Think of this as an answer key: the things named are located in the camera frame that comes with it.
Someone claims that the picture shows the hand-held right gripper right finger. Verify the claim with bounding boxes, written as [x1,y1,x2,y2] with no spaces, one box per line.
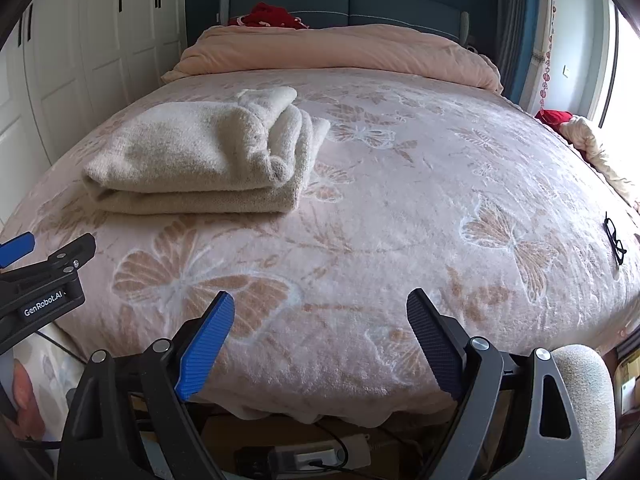
[406,287,588,480]

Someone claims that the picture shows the pink butterfly pattern blanket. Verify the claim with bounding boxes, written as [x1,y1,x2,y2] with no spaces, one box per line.
[0,67,640,428]

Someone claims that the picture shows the small red cloth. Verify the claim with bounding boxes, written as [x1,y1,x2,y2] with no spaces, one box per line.
[534,108,576,126]

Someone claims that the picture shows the white wardrobe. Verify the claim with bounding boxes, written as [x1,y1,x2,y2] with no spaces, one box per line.
[0,0,187,226]

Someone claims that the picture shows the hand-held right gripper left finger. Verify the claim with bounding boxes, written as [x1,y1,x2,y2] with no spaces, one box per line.
[59,290,237,480]

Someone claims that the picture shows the cream knit sweater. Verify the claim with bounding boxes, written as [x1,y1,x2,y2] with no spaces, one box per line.
[81,86,332,216]

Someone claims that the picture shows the blue padded headboard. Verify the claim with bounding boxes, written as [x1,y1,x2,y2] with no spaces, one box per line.
[220,0,471,41]

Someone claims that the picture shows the white fuzzy stool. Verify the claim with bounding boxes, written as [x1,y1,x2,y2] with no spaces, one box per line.
[550,344,616,480]

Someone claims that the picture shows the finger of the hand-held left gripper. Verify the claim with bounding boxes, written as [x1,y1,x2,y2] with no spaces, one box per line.
[0,233,97,287]
[0,232,36,269]

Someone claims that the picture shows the black eyeglasses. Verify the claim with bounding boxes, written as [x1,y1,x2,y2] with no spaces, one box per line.
[602,211,629,266]

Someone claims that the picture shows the floral printed cloth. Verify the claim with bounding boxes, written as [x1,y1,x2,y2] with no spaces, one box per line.
[0,330,91,466]

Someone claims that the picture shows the cream crumpled cloth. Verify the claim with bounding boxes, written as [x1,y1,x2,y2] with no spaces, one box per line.
[562,115,640,213]

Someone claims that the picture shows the pink duvet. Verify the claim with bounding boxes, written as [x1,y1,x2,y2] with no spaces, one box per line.
[161,24,503,93]

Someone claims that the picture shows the red pillow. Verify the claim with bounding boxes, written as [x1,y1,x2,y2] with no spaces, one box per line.
[229,2,310,30]

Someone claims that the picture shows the white power strip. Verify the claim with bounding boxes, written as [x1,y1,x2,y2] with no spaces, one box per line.
[267,435,371,472]

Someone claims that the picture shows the grey curtain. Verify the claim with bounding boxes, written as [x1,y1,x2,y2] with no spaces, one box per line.
[497,0,541,61]

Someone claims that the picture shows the black cable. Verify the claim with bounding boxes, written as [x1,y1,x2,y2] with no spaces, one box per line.
[309,419,352,474]

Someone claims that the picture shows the red bead garland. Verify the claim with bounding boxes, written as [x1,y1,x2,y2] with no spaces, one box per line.
[539,0,559,111]

